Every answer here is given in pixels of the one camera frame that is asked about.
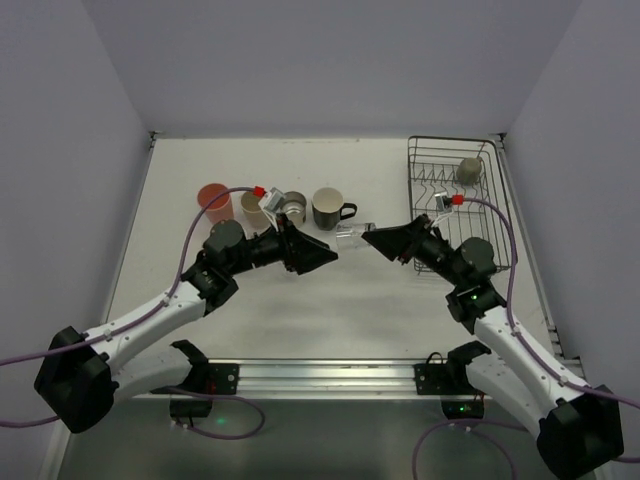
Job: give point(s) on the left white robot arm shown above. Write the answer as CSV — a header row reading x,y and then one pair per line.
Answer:
x,y
203,288

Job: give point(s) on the clear glass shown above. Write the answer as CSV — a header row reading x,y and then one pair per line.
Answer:
x,y
349,236

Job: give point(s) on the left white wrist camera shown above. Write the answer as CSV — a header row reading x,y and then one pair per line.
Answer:
x,y
271,201

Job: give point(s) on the aluminium mounting rail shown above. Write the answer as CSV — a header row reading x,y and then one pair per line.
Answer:
x,y
325,377

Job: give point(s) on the metal cup with cream label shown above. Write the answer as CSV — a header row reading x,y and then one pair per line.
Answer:
x,y
295,208

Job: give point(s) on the grey-green ceramic cup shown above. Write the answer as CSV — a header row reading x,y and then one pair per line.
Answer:
x,y
469,171

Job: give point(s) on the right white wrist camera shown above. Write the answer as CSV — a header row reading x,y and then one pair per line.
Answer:
x,y
444,208

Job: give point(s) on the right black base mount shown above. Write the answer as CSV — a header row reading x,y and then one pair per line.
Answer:
x,y
446,377

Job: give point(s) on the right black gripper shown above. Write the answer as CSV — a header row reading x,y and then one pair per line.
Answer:
x,y
416,240

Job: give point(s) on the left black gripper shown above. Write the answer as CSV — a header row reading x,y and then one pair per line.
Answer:
x,y
289,245

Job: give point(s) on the wire dish rack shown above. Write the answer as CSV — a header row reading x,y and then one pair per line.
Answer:
x,y
432,165

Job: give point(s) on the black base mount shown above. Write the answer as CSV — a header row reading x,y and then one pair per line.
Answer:
x,y
446,377
220,380

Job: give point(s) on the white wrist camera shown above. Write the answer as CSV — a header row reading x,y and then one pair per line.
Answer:
x,y
271,201
444,208

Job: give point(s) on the tall pink plastic cup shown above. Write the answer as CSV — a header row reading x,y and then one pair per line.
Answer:
x,y
216,202

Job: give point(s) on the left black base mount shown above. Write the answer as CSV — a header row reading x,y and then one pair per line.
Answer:
x,y
220,380

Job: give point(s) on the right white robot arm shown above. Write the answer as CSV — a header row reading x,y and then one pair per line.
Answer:
x,y
577,427

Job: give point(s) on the black mug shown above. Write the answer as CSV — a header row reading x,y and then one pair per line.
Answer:
x,y
329,208

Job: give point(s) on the beige plastic cup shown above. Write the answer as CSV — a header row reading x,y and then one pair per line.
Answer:
x,y
252,212

